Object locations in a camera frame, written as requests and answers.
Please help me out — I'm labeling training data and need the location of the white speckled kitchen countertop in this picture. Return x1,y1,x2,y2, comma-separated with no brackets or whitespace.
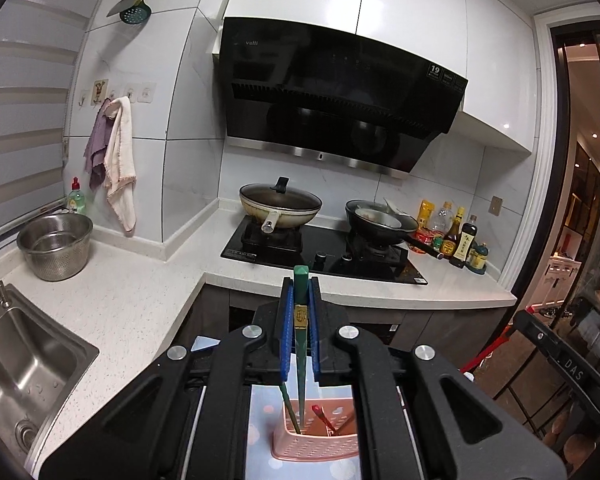
0,197,518,480

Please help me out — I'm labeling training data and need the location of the teal condiment jar set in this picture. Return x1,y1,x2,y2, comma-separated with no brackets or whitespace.
467,241,491,276

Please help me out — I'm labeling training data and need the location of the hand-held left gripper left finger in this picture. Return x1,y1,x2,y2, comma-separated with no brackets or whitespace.
39,276,297,480

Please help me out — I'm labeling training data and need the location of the yellow seasoning packet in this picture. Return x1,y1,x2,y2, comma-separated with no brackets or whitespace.
418,200,437,231

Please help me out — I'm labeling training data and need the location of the black glass gas stove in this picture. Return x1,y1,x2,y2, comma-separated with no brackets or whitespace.
220,220,428,287

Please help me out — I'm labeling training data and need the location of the green chopstick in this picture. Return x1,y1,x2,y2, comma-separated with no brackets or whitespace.
292,265,311,436
280,384,302,435

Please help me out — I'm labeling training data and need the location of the cream wok with glass lid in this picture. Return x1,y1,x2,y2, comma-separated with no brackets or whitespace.
238,176,324,235

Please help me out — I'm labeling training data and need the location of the green dish soap bottle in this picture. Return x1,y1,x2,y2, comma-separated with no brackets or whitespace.
67,176,87,216

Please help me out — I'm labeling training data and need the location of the stainless steel sink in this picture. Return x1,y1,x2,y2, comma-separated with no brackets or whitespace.
0,282,101,461

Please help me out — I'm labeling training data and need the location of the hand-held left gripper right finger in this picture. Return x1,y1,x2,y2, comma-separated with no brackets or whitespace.
307,276,566,480

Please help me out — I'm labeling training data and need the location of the black folding chair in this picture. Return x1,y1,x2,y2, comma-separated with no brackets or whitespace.
460,310,600,461

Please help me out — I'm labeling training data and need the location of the black range hood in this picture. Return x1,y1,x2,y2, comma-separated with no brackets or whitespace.
212,16,469,179

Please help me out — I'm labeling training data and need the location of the steel colander bowl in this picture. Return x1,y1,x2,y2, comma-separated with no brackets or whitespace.
16,212,94,282

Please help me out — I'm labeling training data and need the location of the clear bottle with yellow cap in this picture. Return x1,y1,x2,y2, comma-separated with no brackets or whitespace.
432,201,455,241

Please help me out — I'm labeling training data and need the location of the cream hanging towel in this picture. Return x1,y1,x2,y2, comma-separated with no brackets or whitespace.
102,96,137,234

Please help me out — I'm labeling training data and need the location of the green slotted skimmer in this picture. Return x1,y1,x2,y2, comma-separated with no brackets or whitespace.
119,0,153,26

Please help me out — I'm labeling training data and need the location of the purple hanging cloth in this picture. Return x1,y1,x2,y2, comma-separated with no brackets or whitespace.
83,97,113,191

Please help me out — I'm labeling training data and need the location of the black wok with lid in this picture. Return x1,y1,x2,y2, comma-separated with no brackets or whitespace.
345,199,446,261

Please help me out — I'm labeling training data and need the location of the red chopstick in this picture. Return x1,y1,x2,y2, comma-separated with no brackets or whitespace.
311,404,338,436

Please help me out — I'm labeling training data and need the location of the dark soy sauce bottle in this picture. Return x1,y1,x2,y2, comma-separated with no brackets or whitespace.
449,215,480,269

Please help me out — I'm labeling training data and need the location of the brown sauce bottle yellow cap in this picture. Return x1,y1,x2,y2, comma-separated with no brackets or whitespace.
441,206,467,260

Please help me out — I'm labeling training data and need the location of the black framed glass door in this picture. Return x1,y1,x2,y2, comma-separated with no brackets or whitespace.
510,10,600,480

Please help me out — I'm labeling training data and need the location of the white striped window blind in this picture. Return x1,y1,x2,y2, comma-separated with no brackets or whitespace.
0,0,118,261

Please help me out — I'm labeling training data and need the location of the pink perforated utensil holder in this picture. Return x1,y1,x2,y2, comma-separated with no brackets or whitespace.
270,399,361,461

